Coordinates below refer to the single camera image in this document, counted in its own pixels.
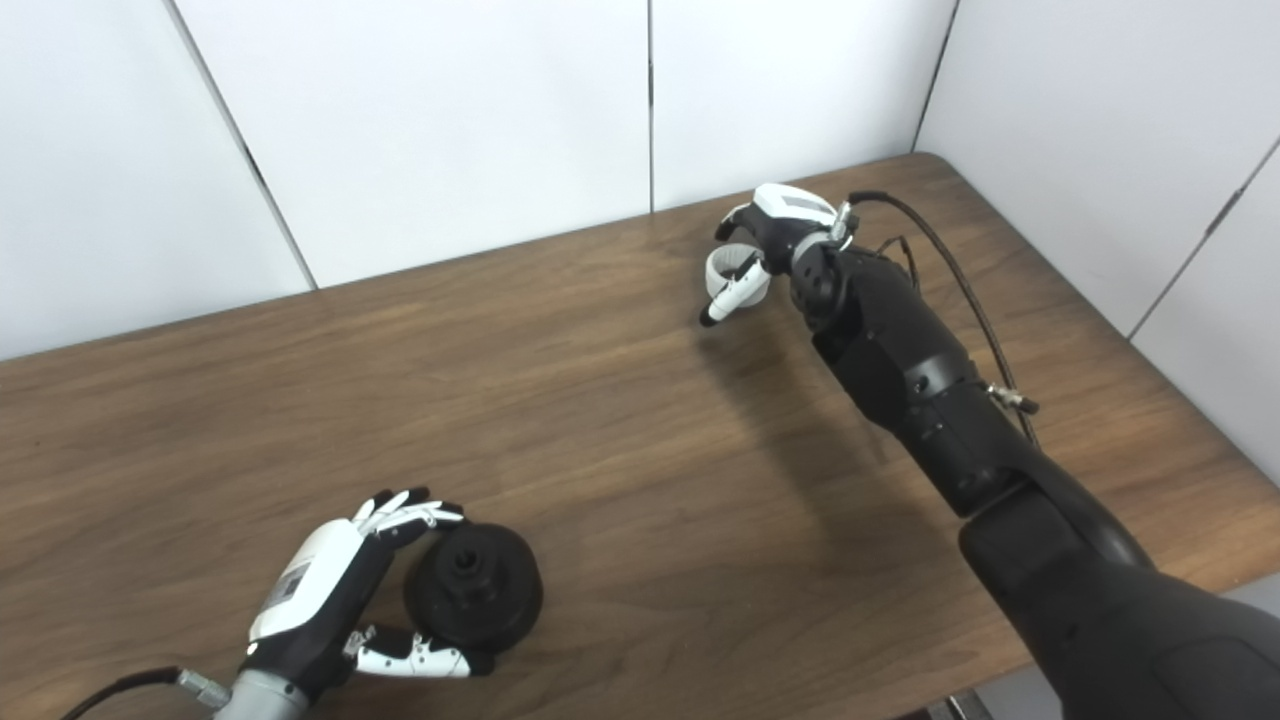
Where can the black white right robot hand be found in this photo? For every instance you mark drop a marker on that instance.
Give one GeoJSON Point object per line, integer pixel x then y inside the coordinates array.
{"type": "Point", "coordinates": [785, 225]}

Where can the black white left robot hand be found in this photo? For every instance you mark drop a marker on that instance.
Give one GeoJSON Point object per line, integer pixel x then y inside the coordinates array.
{"type": "Point", "coordinates": [310, 590]}

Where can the round black stepped part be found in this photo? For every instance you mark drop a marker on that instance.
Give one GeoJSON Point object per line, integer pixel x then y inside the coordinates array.
{"type": "Point", "coordinates": [500, 600]}

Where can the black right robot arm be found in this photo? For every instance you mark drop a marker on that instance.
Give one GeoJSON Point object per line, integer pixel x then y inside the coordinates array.
{"type": "Point", "coordinates": [940, 400]}

